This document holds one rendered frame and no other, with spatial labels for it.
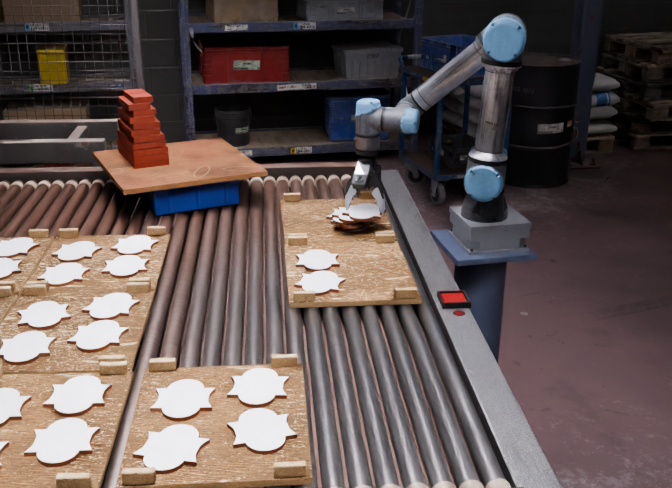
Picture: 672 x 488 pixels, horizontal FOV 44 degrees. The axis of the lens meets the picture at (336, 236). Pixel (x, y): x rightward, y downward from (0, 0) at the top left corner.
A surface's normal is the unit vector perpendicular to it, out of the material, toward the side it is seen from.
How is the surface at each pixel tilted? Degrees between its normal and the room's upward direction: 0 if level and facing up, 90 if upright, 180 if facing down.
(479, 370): 0
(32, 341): 0
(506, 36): 82
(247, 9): 84
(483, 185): 97
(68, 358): 0
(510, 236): 90
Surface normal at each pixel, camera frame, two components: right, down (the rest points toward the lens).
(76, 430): 0.00, -0.93
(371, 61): 0.31, 0.45
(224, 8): 0.46, 0.22
